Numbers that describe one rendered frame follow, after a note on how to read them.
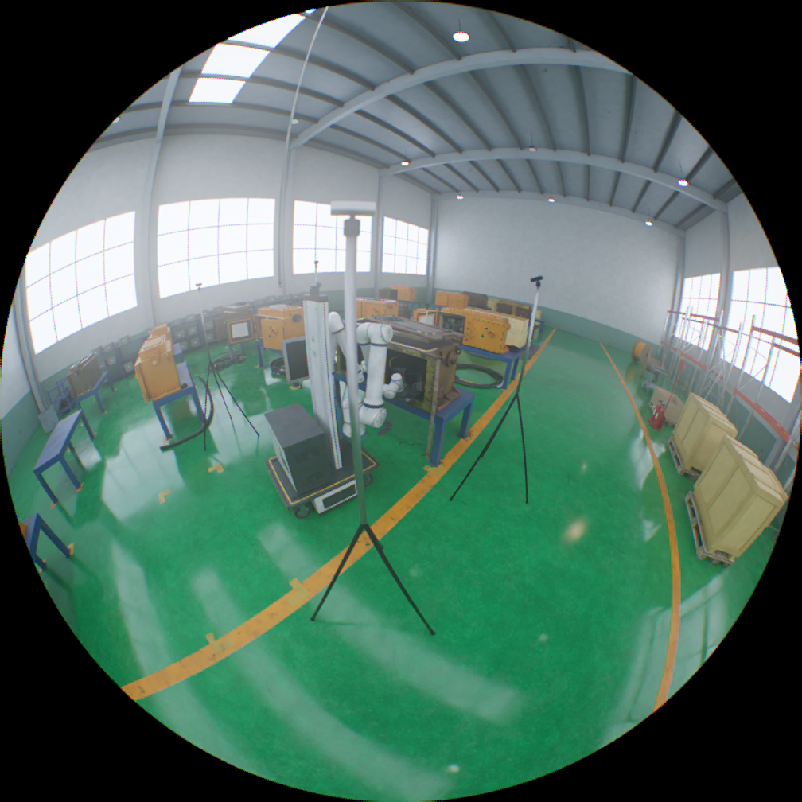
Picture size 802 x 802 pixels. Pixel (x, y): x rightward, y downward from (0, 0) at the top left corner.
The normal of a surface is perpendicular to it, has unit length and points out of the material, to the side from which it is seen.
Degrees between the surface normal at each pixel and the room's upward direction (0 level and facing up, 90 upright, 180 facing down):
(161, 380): 90
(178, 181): 90
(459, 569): 0
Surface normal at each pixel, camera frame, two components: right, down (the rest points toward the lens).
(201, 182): 0.79, 0.32
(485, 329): -0.62, 0.35
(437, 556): 0.04, -0.88
